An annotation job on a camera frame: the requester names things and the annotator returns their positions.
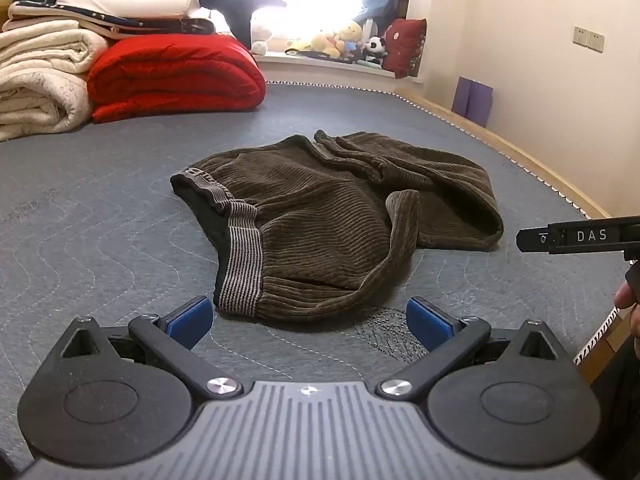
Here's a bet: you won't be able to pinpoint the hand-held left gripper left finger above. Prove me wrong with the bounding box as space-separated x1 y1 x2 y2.
60 295 243 403

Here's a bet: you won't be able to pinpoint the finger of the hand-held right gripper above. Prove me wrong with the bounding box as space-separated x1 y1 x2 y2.
517 224 551 255

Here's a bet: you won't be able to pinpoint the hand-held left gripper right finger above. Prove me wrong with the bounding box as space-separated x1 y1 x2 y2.
377 297 564 403

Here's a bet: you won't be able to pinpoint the brown corduroy pants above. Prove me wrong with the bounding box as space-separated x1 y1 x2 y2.
170 130 505 332

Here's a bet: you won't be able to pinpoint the person's right hand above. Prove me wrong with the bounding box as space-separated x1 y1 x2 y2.
615 281 640 342

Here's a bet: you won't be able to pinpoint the purple foam block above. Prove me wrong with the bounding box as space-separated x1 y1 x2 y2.
451 76 474 116
465 80 495 129

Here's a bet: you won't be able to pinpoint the person's dark clothing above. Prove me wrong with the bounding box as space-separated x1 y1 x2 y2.
574 332 640 480

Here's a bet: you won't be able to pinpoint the red cushion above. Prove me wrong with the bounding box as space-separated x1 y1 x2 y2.
382 17 428 80

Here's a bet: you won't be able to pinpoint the red folded quilt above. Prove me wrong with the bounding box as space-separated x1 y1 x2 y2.
86 35 268 124

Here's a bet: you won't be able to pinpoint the panda plush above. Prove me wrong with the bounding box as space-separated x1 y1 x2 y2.
360 35 390 67

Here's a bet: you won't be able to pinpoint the yellow plush toy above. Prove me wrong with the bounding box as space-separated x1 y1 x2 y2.
341 20 364 57

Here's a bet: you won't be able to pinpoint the white window sill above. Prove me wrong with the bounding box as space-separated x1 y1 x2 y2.
254 52 427 86

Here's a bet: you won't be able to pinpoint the cream folded blanket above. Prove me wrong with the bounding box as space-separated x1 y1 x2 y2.
0 27 109 142

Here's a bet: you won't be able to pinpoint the yellow bear plush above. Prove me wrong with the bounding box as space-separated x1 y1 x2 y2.
311 31 346 59

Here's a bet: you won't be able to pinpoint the white plush toy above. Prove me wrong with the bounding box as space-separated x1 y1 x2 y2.
249 14 274 56

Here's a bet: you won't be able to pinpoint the navy-trimmed star print blanket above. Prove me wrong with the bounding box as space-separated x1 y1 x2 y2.
2 0 217 39

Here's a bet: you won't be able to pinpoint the white folded duvet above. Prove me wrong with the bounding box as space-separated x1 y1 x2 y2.
54 0 202 22

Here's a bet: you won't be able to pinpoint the wooden bed frame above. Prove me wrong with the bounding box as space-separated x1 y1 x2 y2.
394 87 614 221

